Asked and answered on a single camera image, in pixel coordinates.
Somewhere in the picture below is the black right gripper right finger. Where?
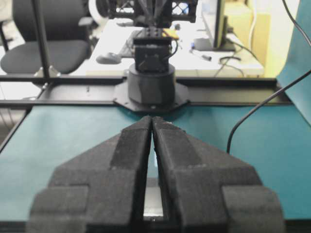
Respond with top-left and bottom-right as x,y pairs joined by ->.
152,117 -> 285,233

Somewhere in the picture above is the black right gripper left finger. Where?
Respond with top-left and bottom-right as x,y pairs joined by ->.
26,116 -> 152,233

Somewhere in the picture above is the black USB cable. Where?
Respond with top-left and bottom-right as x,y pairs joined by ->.
225,69 -> 311,155

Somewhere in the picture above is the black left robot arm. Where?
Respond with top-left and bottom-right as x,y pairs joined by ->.
26,0 -> 188,233

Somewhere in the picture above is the grey computer mouse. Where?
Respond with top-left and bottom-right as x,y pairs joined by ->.
96,52 -> 122,65

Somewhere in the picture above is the white desk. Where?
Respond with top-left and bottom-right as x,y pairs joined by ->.
86,20 -> 264,78

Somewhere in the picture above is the computer monitor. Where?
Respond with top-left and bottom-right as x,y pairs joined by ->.
193,0 -> 236,52

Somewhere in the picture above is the teal backdrop sheet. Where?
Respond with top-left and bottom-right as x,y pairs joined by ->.
277,0 -> 311,123

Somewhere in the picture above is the black office chair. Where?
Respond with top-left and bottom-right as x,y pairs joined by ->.
0,0 -> 91,74

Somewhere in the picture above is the black aluminium frame rail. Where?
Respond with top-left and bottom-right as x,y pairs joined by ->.
0,75 -> 280,112

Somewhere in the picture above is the black arm signal cable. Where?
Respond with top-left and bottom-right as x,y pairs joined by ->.
281,0 -> 311,47

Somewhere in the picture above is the black vertical frame post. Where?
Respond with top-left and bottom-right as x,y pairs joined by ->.
31,0 -> 51,79

